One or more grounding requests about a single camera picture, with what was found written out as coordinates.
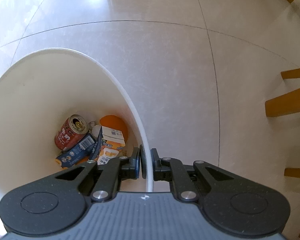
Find red drink can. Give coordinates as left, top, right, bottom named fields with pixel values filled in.
left=54, top=114, right=88, bottom=151

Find white and blue milk carton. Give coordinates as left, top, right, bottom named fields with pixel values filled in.
left=90, top=126, right=127, bottom=166

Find wooden chair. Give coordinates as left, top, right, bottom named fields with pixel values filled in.
left=265, top=66, right=300, bottom=240

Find dark blue milk carton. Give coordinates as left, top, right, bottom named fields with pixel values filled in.
left=55, top=132, right=97, bottom=168

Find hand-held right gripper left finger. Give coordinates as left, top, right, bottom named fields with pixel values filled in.
left=49, top=147, right=141, bottom=202

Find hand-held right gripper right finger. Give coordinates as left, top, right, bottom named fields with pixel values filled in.
left=151, top=148, right=240, bottom=203

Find white plastic trash bin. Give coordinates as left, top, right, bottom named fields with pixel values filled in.
left=0, top=47, right=154, bottom=234

